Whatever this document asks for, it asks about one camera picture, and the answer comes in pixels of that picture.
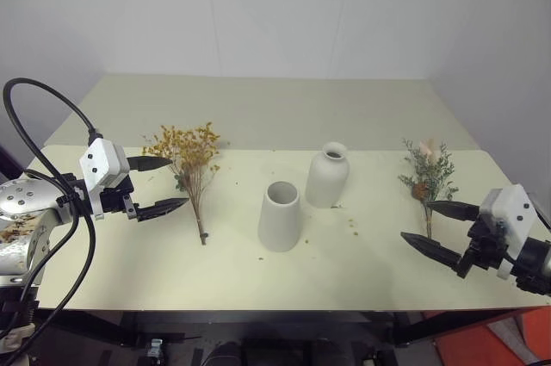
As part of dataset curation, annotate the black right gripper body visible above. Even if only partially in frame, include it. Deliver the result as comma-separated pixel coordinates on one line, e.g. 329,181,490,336
455,213,517,280

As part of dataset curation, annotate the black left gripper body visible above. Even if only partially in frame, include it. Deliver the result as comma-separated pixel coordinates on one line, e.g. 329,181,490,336
100,173,140,223

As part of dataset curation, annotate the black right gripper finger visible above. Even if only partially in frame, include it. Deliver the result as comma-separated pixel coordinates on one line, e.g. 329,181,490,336
426,200,480,222
399,231,465,273

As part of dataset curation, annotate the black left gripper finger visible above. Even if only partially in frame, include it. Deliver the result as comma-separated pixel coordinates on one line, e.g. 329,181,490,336
136,197,191,223
127,155,175,172

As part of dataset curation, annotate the white conical vase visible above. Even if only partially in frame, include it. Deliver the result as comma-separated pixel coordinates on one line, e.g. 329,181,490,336
257,180,301,253

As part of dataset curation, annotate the white bottle-shaped vase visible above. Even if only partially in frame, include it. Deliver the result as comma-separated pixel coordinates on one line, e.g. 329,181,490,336
304,141,351,209

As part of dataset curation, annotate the yellow dried flower bunch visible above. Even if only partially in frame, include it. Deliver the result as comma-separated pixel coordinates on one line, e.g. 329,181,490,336
141,122,222,247

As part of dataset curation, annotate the green and pink flower bunch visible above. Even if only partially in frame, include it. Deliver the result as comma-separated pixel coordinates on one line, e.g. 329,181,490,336
398,137,460,240

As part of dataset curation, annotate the orange red box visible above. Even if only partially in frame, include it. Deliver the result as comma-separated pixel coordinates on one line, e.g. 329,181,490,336
430,305,551,366

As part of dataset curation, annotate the dark rounded shape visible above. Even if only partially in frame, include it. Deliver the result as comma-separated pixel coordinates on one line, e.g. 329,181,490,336
206,341,247,366

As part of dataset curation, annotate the beige cloth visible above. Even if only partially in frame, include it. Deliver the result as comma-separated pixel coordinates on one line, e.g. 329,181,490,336
0,324,35,353

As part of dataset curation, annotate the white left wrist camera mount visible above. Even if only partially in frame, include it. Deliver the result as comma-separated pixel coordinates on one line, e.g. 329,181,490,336
78,138,131,220

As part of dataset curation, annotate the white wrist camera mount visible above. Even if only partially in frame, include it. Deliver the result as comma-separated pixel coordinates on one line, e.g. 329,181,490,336
78,138,131,220
479,183,540,280

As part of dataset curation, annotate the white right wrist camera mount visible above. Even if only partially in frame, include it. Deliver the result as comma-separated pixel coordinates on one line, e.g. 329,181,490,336
479,183,540,280

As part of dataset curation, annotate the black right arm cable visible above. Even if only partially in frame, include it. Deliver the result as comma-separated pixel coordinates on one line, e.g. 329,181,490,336
531,199,551,230

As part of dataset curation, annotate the black table frame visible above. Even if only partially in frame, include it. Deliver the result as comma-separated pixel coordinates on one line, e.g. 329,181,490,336
33,307,551,349

